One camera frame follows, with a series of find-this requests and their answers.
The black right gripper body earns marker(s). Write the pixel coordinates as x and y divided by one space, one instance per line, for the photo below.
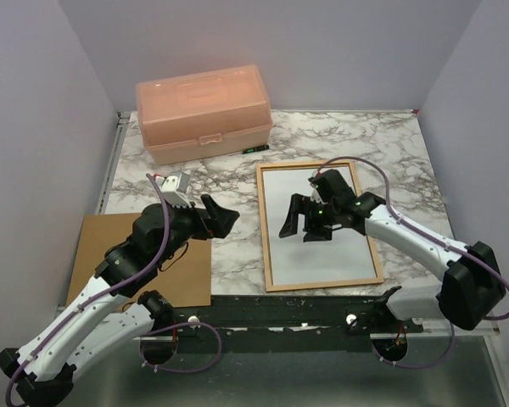
320 215

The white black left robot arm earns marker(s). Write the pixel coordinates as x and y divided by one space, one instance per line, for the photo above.
112 308

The black robot mounting base rail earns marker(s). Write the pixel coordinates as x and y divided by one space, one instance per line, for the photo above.
254 324

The black green marker pen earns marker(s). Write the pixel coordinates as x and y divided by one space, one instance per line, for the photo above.
256 149

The brown frame backing board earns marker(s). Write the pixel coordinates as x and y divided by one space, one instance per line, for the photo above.
184 281

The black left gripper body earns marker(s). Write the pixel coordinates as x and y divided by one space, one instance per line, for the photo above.
190 225

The brown wooden picture frame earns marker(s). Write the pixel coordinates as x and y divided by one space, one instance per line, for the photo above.
261 229

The pink plastic storage box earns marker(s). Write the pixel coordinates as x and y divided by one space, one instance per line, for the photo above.
203 115

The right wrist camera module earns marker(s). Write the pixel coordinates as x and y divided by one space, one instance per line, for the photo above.
331 184

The flower field photo print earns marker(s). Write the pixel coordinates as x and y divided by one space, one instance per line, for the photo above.
322 263

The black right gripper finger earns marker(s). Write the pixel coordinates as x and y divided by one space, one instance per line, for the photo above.
321 236
297 206

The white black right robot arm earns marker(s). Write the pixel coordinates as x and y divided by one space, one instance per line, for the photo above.
470 283

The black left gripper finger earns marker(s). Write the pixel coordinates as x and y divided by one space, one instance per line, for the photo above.
223 221
210 204

